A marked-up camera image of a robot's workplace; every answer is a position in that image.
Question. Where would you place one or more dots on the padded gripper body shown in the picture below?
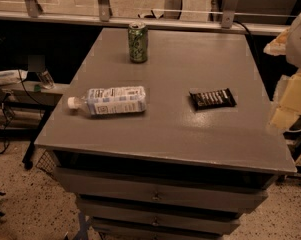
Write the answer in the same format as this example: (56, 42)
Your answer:
(300, 44)

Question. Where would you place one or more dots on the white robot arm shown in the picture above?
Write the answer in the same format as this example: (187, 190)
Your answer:
(288, 43)

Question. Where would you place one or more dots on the black rxbar chocolate bar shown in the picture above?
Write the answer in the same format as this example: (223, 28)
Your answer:
(213, 99)

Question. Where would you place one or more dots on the grey drawer cabinet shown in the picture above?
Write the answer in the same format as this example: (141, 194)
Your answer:
(172, 140)

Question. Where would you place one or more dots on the green soda can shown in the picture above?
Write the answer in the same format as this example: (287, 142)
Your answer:
(138, 42)

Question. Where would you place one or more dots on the clear plastic water bottle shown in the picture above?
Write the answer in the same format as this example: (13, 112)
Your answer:
(109, 101)

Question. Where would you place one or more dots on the top grey drawer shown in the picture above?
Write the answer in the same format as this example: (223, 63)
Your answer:
(153, 190)

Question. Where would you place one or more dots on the grey drawer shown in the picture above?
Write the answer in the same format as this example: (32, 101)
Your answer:
(146, 232)
(153, 190)
(159, 216)

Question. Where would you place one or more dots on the middle grey drawer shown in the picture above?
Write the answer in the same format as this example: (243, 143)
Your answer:
(159, 216)

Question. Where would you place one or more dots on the bottom grey drawer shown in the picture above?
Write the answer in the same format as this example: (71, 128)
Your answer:
(146, 232)

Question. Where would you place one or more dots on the small clear glass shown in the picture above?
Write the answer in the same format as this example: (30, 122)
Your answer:
(46, 79)

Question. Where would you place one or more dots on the low grey side bench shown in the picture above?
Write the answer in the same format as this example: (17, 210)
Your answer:
(25, 95)

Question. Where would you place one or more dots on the white wipes pack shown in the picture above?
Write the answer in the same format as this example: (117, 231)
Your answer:
(12, 76)

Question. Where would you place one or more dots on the metal window rail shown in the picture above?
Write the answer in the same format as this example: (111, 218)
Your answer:
(161, 24)

